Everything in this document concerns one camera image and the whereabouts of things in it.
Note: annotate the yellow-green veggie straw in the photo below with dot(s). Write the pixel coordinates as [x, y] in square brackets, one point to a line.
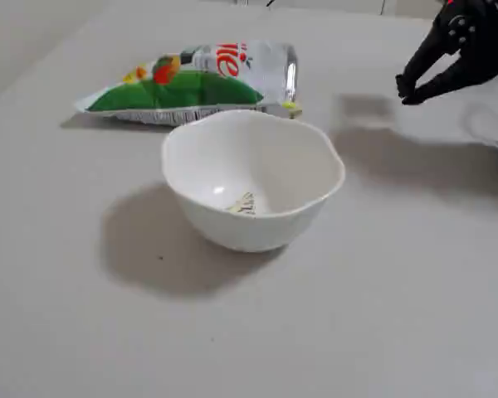
[292, 106]

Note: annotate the veggie straw snack packet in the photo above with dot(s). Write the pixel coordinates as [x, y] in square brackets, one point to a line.
[178, 89]

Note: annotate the white ceramic bowl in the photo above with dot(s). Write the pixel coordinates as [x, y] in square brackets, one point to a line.
[253, 178]

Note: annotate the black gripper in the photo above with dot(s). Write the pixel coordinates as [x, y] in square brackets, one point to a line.
[456, 31]

